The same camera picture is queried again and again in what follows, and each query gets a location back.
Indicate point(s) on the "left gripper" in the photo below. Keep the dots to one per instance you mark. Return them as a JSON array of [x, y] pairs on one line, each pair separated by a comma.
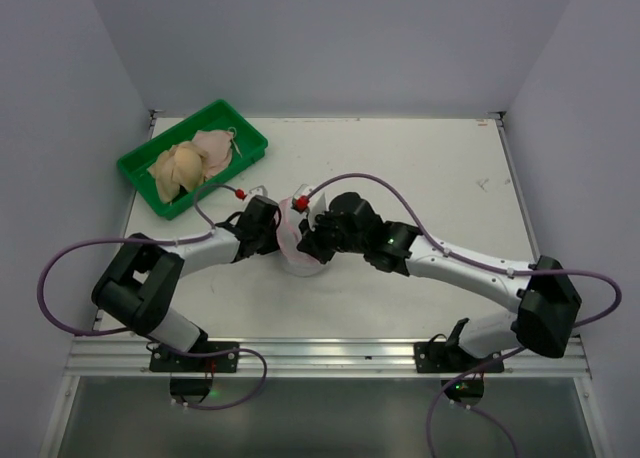
[[270, 226]]

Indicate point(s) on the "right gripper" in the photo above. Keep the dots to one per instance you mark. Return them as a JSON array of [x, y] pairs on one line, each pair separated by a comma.
[[316, 235]]

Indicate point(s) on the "pink beige bra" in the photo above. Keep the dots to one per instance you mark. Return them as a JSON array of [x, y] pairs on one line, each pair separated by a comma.
[[219, 146]]

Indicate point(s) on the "yellow beige bra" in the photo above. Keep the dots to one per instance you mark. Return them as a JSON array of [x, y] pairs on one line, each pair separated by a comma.
[[178, 168]]

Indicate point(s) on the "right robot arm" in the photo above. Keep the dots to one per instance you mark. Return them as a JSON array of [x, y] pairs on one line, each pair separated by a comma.
[[539, 302]]

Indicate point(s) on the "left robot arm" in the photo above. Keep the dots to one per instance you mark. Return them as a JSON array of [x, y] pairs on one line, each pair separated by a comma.
[[138, 285]]

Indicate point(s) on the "green plastic tray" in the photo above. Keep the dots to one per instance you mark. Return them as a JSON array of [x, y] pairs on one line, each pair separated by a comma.
[[218, 115]]

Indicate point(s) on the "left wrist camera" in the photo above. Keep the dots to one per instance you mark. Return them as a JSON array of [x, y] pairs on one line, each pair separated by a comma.
[[260, 191]]

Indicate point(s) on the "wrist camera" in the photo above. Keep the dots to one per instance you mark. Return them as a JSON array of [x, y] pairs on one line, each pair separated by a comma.
[[310, 204], [260, 191]]

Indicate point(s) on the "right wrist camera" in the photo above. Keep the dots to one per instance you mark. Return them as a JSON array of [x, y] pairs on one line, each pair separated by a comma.
[[310, 204]]

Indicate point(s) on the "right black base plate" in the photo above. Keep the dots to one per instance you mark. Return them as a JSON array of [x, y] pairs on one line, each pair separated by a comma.
[[436, 357]]

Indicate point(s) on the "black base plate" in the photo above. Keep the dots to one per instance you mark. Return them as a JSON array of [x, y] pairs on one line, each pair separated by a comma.
[[436, 357], [191, 379]]

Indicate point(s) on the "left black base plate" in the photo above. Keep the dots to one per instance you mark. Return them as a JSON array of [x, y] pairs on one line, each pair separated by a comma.
[[191, 379]]

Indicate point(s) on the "aluminium mounting rail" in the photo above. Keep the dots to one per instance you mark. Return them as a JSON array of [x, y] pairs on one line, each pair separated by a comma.
[[126, 356]]

